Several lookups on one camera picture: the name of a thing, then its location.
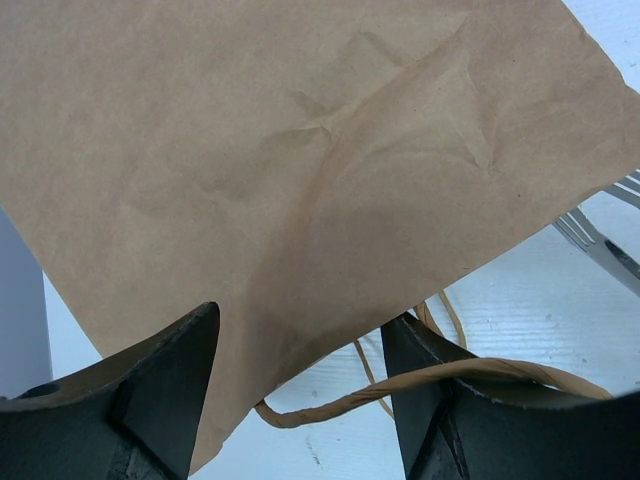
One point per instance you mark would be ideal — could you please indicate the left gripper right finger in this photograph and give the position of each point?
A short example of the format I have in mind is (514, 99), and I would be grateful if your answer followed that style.
(483, 429)

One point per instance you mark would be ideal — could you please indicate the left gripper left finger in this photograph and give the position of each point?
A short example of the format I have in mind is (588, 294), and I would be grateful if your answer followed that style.
(133, 415)

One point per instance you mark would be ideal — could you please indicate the metal tongs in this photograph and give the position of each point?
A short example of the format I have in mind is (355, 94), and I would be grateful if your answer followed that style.
(583, 235)

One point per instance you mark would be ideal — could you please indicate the brown paper bag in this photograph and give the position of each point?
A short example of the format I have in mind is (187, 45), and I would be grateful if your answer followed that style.
(314, 167)

